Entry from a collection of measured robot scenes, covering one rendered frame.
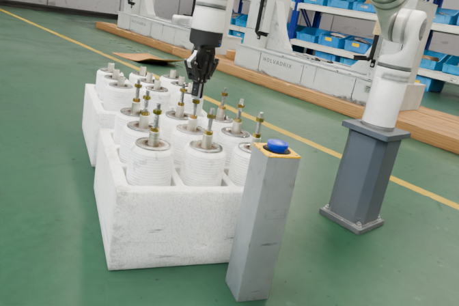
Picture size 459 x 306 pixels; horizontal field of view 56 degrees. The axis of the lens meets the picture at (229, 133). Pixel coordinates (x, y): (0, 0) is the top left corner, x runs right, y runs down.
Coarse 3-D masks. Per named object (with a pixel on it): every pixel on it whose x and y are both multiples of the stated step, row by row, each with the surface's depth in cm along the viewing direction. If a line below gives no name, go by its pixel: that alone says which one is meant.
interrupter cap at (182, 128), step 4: (180, 124) 107; (184, 124) 108; (176, 128) 104; (180, 128) 104; (184, 128) 105; (196, 128) 107; (200, 128) 107; (204, 128) 107; (184, 132) 102; (188, 132) 102; (192, 132) 103; (196, 132) 103; (200, 132) 104
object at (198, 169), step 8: (184, 152) 93; (192, 152) 91; (200, 152) 91; (224, 152) 94; (184, 160) 93; (192, 160) 91; (200, 160) 91; (208, 160) 91; (216, 160) 92; (224, 160) 94; (184, 168) 93; (192, 168) 92; (200, 168) 91; (208, 168) 92; (216, 168) 92; (184, 176) 94; (192, 176) 92; (200, 176) 92; (208, 176) 92; (216, 176) 93; (184, 184) 94; (192, 184) 93; (200, 184) 92; (208, 184) 93; (216, 184) 94
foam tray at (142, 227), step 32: (96, 160) 118; (96, 192) 114; (128, 192) 84; (160, 192) 86; (192, 192) 89; (224, 192) 91; (128, 224) 86; (160, 224) 88; (192, 224) 91; (224, 224) 94; (128, 256) 88; (160, 256) 91; (192, 256) 94; (224, 256) 97
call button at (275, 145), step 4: (268, 140) 81; (272, 140) 81; (276, 140) 81; (280, 140) 82; (268, 144) 80; (272, 144) 79; (276, 144) 79; (280, 144) 79; (284, 144) 80; (272, 148) 80; (276, 148) 79; (280, 148) 79; (284, 148) 79
